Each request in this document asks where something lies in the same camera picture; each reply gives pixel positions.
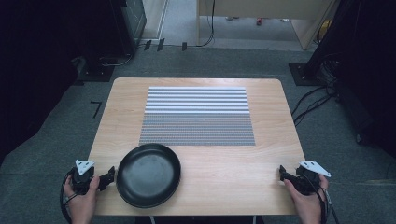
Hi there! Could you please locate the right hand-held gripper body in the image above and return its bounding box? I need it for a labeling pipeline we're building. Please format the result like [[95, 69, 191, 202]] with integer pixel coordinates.
[[292, 160, 332, 197]]

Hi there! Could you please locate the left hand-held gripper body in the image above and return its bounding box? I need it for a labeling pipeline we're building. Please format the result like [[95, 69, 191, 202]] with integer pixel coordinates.
[[71, 159, 96, 196]]

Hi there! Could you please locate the black frying pan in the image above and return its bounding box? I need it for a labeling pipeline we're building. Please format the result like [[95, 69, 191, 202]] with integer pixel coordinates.
[[115, 143, 182, 209]]

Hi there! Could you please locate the person's right hand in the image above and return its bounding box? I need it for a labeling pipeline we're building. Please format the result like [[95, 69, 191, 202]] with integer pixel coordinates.
[[283, 174, 330, 224]]

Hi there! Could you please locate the person's left hand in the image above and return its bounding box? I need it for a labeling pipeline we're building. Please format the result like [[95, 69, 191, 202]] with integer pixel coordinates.
[[64, 175, 101, 224]]

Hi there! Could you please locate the black L-shaped tape mark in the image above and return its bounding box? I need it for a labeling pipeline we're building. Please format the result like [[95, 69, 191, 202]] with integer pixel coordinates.
[[90, 100, 103, 119]]

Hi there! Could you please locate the striped grey woven placemat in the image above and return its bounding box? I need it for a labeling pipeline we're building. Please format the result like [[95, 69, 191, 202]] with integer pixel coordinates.
[[138, 86, 257, 147]]

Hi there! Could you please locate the yellow object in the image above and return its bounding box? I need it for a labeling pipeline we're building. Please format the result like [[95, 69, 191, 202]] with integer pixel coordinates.
[[316, 19, 333, 45]]

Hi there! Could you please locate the dark grey cabinet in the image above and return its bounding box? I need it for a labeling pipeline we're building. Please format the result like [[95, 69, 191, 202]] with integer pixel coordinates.
[[120, 0, 148, 55]]

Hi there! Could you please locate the light wooden desk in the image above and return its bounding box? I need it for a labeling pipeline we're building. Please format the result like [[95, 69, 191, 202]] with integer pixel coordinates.
[[195, 0, 339, 51]]

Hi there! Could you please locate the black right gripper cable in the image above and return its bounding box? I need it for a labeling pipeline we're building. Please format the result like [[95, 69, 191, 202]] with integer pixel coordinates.
[[306, 175, 341, 224]]

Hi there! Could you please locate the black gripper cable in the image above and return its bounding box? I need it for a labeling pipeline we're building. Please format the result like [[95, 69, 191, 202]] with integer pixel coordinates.
[[306, 175, 341, 224], [59, 168, 78, 224]]

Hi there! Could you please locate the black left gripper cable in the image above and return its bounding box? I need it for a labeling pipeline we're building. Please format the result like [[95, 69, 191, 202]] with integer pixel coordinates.
[[59, 168, 78, 224]]

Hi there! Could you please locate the black floor cables bundle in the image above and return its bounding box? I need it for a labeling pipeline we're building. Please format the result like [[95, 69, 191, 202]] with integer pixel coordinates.
[[290, 55, 340, 127]]

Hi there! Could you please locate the black stand base plate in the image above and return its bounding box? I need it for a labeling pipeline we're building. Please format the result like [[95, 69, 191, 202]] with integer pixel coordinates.
[[76, 63, 116, 83], [288, 62, 326, 87]]

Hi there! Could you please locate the black hanging cable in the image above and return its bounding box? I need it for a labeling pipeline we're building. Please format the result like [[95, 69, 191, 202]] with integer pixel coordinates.
[[195, 0, 217, 49]]

